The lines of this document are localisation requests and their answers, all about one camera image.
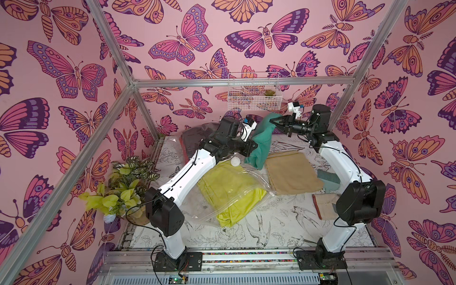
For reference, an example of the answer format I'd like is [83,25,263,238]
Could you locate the yellow folded garment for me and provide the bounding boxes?
[197,160,270,228]

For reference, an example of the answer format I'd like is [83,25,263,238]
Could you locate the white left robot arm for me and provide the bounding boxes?
[145,117,258,261]

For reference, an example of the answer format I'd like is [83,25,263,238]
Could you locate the aluminium mounting rail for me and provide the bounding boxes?
[96,247,406,285]

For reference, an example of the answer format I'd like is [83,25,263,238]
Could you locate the beige work glove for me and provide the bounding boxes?
[312,193,340,220]

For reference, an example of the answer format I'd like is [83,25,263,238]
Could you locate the green trousers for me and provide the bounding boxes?
[245,113,281,170]

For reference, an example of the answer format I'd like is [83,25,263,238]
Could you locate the dark grey folded garment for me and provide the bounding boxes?
[179,122,220,163]

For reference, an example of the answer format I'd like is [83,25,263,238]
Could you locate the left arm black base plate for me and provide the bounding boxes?
[153,252,203,273]

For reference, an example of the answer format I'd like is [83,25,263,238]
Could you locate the green leafy potted plant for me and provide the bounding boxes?
[79,156,160,226]

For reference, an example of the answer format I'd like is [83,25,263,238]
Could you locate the small green succulent plant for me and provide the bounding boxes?
[264,89,276,97]

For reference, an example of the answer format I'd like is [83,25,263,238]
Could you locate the white wire wall basket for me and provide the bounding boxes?
[226,77,283,112]

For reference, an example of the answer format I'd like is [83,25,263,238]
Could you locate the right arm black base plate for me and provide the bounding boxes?
[293,248,347,270]

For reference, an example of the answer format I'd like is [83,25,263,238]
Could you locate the white vacuum bag valve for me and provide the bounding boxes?
[230,157,241,167]

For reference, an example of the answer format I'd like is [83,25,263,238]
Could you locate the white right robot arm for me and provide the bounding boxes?
[269,102,386,261]

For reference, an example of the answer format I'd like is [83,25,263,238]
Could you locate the aluminium frame bars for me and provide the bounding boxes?
[1,1,407,285]

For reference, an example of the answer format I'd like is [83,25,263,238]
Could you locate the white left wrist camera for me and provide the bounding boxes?
[241,117,257,142]

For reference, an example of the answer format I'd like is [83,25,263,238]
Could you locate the clear plastic vacuum bag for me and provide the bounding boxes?
[169,124,275,229]

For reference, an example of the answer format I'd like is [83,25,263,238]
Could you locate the beige trousers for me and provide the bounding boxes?
[265,150,324,195]

